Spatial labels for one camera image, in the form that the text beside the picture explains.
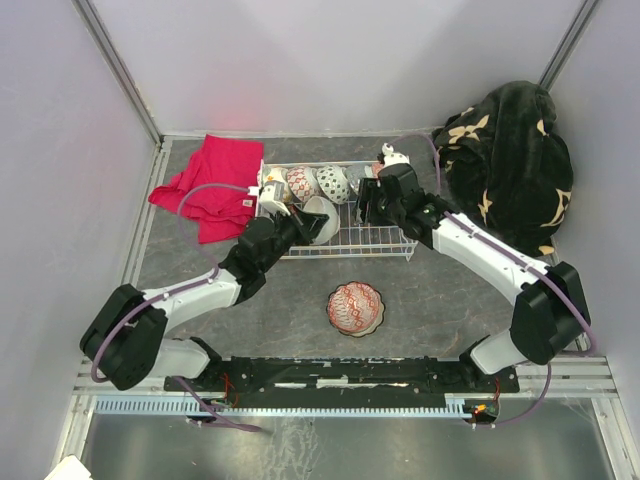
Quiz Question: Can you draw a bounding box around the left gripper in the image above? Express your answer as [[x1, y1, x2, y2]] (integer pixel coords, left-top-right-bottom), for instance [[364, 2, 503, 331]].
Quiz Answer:
[[259, 201, 330, 273]]

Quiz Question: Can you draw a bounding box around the white wire dish rack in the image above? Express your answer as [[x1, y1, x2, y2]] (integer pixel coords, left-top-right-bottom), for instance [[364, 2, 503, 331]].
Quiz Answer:
[[283, 189, 418, 261]]

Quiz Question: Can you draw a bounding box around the red rimmed bowl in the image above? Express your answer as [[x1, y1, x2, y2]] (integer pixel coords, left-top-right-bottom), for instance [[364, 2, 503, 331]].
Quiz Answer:
[[316, 165, 350, 205]]

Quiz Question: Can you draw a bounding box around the blue triangle pattern bowl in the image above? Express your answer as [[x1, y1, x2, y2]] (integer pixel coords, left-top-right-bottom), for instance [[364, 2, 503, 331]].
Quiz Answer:
[[286, 166, 321, 204]]

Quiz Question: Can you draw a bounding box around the floral orange green bowl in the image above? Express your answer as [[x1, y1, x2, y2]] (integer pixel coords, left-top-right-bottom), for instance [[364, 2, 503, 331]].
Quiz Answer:
[[260, 164, 292, 202]]

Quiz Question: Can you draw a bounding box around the grey hexagon pattern bowl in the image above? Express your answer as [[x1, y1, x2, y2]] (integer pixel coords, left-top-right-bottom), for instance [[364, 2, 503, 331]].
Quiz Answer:
[[345, 164, 374, 194]]

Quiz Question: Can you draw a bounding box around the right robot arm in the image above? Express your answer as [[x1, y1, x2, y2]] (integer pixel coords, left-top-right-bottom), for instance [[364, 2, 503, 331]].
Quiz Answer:
[[357, 164, 593, 391]]

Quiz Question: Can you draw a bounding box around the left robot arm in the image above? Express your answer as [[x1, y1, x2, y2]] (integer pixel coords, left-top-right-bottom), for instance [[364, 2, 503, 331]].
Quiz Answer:
[[79, 206, 330, 391]]

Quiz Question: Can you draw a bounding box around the red folded t-shirt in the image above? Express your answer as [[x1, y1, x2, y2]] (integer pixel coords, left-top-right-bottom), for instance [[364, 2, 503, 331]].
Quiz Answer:
[[148, 135, 264, 244]]

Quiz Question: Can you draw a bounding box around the black floral blanket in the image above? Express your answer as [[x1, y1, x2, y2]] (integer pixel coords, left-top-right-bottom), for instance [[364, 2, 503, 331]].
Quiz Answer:
[[432, 81, 574, 257]]

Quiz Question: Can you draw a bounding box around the white paper corner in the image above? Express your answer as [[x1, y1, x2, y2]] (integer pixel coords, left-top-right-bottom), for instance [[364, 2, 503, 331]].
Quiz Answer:
[[45, 455, 92, 480]]

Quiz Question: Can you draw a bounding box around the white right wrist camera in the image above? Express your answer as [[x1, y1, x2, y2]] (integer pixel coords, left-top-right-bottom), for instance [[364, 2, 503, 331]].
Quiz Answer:
[[376, 143, 410, 172]]

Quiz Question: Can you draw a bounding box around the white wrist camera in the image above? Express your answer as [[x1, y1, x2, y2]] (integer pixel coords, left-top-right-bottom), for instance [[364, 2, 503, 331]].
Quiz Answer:
[[376, 143, 410, 172], [248, 181, 291, 216]]

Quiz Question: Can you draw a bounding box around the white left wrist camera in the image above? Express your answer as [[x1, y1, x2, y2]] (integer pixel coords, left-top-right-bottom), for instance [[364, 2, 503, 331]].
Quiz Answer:
[[248, 181, 291, 216]]

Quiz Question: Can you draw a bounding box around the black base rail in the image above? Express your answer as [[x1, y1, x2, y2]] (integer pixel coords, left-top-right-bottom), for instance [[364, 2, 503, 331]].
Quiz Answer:
[[187, 357, 520, 410]]

